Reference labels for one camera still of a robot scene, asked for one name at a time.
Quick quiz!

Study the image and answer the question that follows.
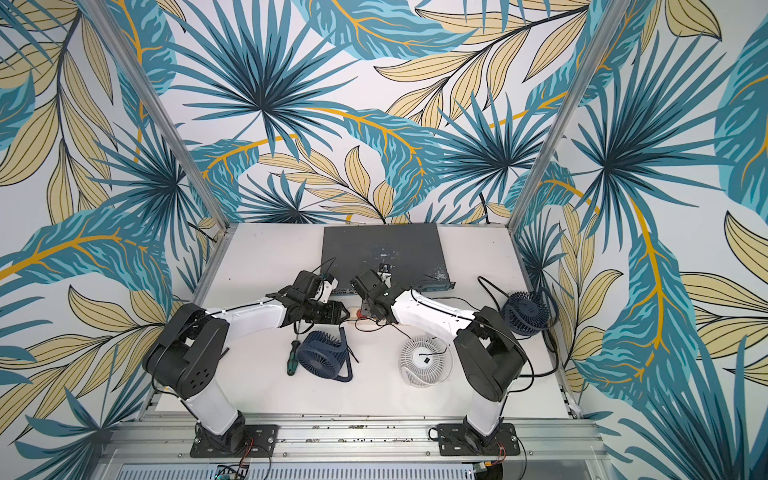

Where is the beige red power strip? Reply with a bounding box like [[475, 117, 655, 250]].
[[349, 306, 393, 333]]

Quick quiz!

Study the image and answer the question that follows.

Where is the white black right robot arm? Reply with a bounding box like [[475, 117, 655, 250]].
[[351, 270, 528, 446]]

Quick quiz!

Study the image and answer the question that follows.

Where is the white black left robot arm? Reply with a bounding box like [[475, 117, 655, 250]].
[[142, 281, 350, 443]]

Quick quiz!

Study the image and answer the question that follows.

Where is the navy blue desk fan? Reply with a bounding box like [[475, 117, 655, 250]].
[[296, 328, 353, 383]]

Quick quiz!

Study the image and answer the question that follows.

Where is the white round desk fan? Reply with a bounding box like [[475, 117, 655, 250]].
[[398, 335, 453, 388]]

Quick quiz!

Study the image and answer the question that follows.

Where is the green black screwdriver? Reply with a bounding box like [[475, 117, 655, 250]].
[[286, 340, 301, 376]]

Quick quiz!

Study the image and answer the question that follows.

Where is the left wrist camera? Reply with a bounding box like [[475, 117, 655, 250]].
[[294, 270, 338, 304]]

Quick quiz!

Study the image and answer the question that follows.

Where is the dark grey network switch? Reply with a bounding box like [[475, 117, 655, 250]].
[[322, 223, 455, 295]]

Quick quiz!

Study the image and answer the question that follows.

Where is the black power strip cord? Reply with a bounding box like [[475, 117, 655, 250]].
[[443, 274, 511, 313]]

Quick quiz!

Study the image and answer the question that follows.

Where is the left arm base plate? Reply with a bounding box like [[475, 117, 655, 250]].
[[190, 422, 279, 459]]

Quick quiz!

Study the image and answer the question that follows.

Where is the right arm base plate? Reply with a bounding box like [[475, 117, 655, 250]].
[[428, 422, 521, 457]]

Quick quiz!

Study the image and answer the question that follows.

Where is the aluminium frame rail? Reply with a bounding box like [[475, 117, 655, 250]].
[[92, 412, 617, 479]]

